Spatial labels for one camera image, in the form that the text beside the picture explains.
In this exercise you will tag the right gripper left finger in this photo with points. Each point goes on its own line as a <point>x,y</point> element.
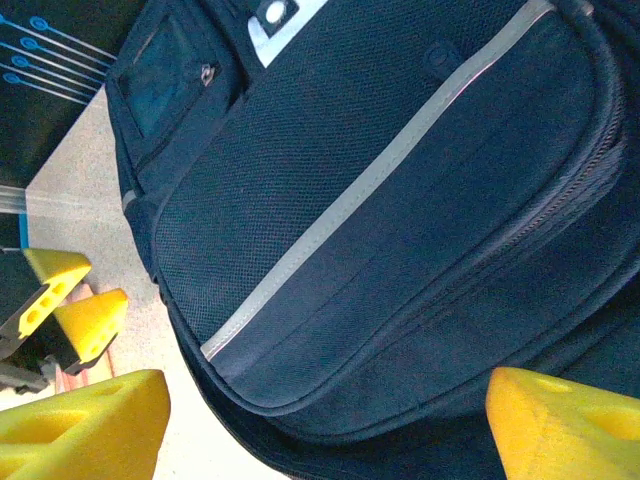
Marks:
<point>75,430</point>

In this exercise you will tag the aluminium frame post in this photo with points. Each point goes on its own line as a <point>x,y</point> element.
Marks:
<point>12,197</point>

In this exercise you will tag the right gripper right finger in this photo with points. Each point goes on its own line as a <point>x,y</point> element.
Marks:
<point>565,430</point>

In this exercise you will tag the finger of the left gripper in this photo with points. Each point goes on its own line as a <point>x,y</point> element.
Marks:
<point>55,270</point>
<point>92,320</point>

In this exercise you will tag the navy blue backpack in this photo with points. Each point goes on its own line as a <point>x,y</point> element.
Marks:
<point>400,200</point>

